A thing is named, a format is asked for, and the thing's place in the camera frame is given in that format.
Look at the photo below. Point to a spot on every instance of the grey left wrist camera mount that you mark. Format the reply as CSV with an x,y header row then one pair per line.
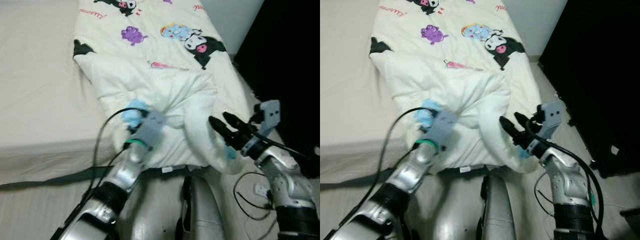
x,y
442,130
150,130

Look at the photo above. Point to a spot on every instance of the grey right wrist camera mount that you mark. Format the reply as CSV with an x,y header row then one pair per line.
x,y
270,112
555,115

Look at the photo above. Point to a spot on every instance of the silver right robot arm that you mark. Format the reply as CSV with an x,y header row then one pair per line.
x,y
290,185
570,185

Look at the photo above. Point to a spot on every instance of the cream cartoon print blanket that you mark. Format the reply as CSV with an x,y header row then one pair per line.
x,y
165,90
460,90

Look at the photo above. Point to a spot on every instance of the beige sheeted mattress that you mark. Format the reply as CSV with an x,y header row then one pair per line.
x,y
350,75
35,75

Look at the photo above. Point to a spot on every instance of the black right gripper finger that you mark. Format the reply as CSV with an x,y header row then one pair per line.
x,y
223,131
526,123
513,131
237,124

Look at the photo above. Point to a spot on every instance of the grey right robot leg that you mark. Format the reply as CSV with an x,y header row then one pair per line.
x,y
500,215
202,215

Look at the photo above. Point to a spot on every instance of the grey robot leg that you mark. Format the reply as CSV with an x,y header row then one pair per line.
x,y
500,215
150,220
202,215
450,220

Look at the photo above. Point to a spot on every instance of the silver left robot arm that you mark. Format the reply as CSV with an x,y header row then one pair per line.
x,y
410,175
120,175

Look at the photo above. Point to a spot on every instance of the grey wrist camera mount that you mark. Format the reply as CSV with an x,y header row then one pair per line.
x,y
555,115
442,130
270,112
150,130

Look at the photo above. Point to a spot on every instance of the black cabinet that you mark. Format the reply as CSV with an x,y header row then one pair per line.
x,y
595,75
290,60

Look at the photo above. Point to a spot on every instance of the white power strip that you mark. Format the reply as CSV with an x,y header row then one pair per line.
x,y
261,190

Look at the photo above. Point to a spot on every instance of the grey left robot leg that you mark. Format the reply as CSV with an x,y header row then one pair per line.
x,y
150,220
450,220

